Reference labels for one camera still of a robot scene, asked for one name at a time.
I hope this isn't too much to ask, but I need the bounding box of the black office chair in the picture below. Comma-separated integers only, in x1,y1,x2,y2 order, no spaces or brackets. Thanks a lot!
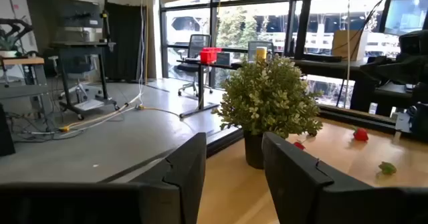
176,33,215,97

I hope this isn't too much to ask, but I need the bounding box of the black aluminium table frame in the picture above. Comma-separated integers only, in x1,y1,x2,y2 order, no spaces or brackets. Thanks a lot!
205,103,428,158

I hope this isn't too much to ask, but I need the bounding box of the artificial green plant black pot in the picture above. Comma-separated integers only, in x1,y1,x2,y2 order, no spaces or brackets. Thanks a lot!
212,54,324,170

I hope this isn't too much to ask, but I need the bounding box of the brown cardboard box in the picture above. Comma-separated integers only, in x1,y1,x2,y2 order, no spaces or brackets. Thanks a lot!
331,29,368,62

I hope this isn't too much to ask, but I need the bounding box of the red plastic bin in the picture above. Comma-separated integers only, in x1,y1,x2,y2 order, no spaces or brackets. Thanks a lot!
199,47,223,65

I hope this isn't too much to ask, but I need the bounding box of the yellow cup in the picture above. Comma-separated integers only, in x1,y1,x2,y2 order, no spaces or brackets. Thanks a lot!
255,46,268,63

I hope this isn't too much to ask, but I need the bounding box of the dark grey desk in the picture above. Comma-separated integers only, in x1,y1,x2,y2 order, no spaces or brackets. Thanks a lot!
290,58,368,73

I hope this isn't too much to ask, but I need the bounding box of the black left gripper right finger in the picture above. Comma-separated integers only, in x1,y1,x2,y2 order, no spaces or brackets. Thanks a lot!
262,132,428,224

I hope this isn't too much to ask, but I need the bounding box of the black rolling cart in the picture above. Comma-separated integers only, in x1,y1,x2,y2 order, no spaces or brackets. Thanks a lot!
49,0,120,121

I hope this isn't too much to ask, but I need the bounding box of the black office desk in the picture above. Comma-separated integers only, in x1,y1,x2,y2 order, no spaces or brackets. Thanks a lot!
176,58,243,120

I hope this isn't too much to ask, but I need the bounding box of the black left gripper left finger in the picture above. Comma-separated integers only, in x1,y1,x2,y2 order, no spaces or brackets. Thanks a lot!
0,132,207,224

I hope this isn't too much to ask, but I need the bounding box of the black rack frame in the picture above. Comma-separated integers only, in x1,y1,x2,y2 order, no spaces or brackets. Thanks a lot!
284,0,395,63

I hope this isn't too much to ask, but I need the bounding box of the wood-topped grey workbench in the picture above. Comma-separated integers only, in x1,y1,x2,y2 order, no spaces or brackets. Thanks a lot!
0,55,51,133

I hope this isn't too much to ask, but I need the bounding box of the hanging white cable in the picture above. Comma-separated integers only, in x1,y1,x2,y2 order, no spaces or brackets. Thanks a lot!
138,0,146,105

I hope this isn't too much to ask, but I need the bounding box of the small plant white pot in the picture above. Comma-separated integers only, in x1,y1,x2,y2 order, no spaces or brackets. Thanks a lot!
0,33,19,59

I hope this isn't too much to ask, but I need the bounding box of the grey box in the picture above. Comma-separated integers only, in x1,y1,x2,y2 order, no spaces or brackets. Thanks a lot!
216,51,231,66

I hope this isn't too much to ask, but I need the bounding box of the yellow floor cable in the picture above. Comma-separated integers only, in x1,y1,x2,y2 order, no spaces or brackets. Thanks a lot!
58,105,188,134

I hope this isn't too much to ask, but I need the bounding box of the white floor cable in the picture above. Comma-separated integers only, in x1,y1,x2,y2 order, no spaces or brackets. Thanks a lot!
60,93,145,138

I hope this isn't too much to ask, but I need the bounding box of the black curtain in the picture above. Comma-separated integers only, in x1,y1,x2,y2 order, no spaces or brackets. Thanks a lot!
103,0,148,83

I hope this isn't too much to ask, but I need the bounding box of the thin hanging cord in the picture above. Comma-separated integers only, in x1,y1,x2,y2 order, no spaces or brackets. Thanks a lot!
343,0,353,108

